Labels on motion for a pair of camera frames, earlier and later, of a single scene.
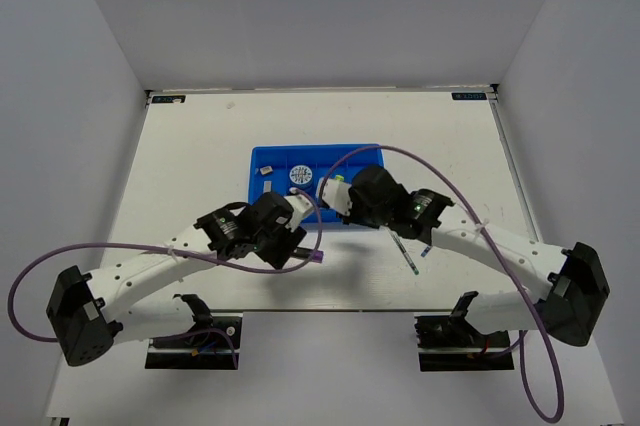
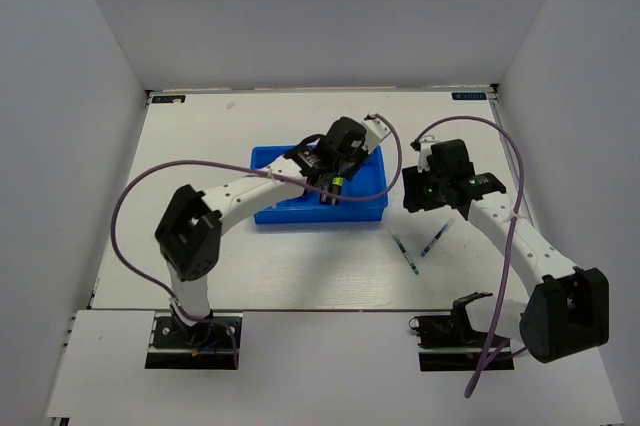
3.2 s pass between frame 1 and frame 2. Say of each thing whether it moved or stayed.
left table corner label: stayed
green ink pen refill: stayed
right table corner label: stayed
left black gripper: moved
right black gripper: moved
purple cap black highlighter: moved
